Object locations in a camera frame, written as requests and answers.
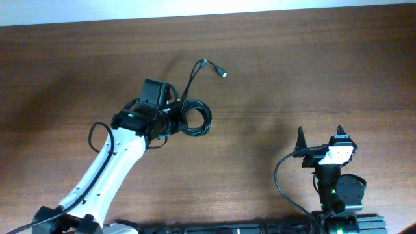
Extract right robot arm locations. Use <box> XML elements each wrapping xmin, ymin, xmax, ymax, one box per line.
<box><xmin>294</xmin><ymin>126</ymin><xmax>367</xmax><ymax>233</ymax></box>

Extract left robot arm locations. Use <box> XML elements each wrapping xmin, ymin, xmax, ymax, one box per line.
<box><xmin>31</xmin><ymin>97</ymin><xmax>186</xmax><ymax>233</ymax></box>

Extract right camera black cable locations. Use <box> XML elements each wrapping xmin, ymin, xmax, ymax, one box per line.
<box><xmin>274</xmin><ymin>146</ymin><xmax>326</xmax><ymax>228</ymax></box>

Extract camera black cable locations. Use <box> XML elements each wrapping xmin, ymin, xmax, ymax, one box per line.
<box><xmin>274</xmin><ymin>146</ymin><xmax>326</xmax><ymax>228</ymax></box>
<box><xmin>6</xmin><ymin>122</ymin><xmax>116</xmax><ymax>234</ymax></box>

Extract left camera black cable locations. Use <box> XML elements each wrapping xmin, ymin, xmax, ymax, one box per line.
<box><xmin>6</xmin><ymin>122</ymin><xmax>116</xmax><ymax>234</ymax></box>

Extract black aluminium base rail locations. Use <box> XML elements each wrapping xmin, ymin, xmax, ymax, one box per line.
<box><xmin>103</xmin><ymin>215</ymin><xmax>388</xmax><ymax>234</ymax></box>

